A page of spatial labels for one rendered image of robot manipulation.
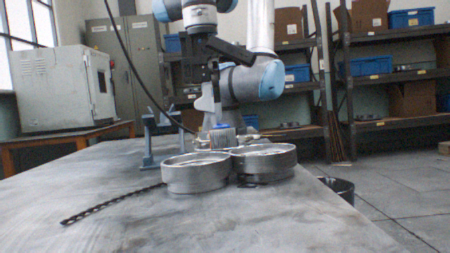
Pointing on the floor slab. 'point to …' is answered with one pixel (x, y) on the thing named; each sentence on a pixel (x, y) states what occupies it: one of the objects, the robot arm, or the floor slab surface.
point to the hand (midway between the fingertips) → (219, 118)
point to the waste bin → (340, 187)
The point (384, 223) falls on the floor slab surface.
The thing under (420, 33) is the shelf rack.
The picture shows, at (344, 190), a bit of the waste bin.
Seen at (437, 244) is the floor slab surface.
